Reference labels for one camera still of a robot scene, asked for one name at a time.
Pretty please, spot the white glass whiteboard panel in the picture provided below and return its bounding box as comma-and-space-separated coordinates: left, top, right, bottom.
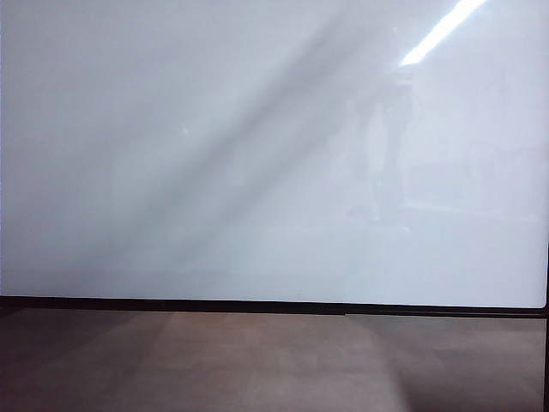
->
0, 0, 548, 309

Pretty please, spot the black whiteboard pen tray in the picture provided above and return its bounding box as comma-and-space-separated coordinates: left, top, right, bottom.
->
0, 306, 347, 317

